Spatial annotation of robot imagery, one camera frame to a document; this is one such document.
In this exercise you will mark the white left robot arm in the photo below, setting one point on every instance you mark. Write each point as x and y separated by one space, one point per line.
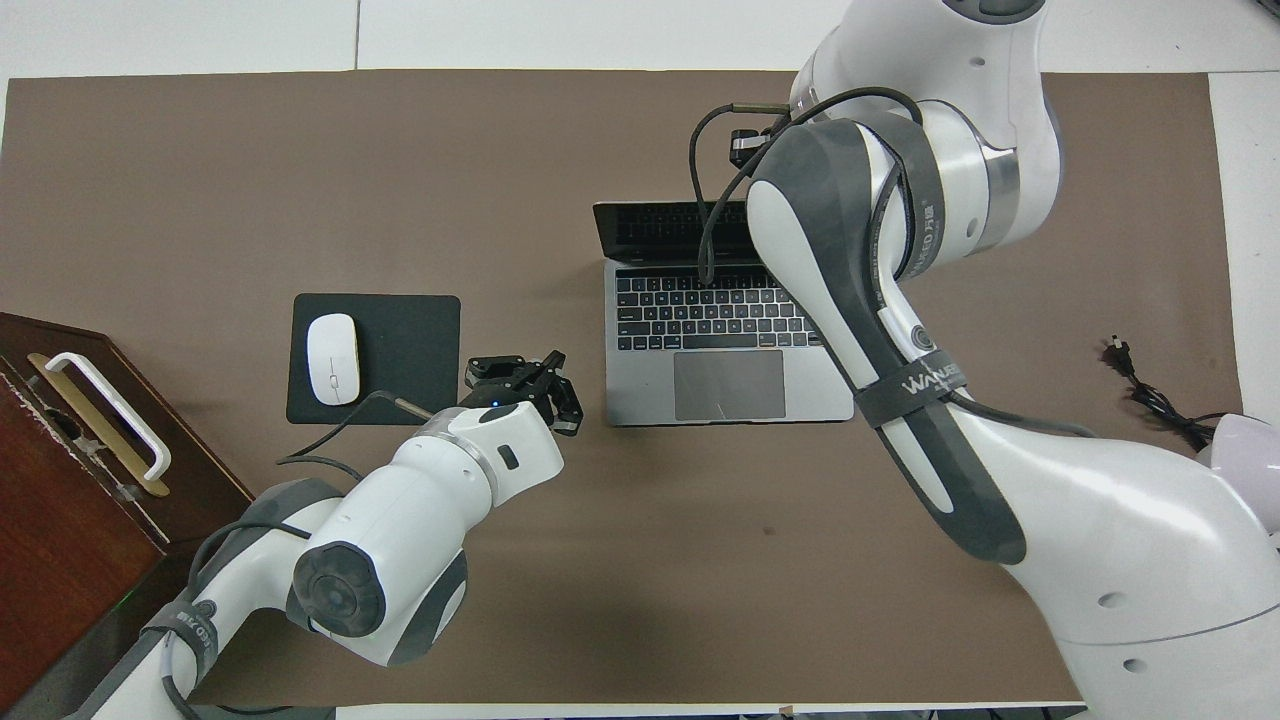
400 520

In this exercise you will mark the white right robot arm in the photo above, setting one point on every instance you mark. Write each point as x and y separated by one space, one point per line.
1100 520

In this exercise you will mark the grey aluminium laptop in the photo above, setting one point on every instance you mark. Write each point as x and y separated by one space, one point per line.
728 385

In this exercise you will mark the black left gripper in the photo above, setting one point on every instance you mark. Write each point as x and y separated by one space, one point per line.
515 388

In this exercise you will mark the black mouse pad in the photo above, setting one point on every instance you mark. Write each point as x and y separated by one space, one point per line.
410 340

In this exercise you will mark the dark brown wooden box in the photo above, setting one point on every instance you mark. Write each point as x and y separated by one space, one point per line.
60 540

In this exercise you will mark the white desk lamp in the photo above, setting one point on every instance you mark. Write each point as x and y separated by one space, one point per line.
1245 440

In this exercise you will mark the brown table mat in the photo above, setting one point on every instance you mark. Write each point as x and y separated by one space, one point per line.
600 560

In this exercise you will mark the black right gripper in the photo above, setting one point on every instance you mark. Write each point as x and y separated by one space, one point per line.
748 147

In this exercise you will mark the white computer mouse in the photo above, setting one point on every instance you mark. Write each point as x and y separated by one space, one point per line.
333 358

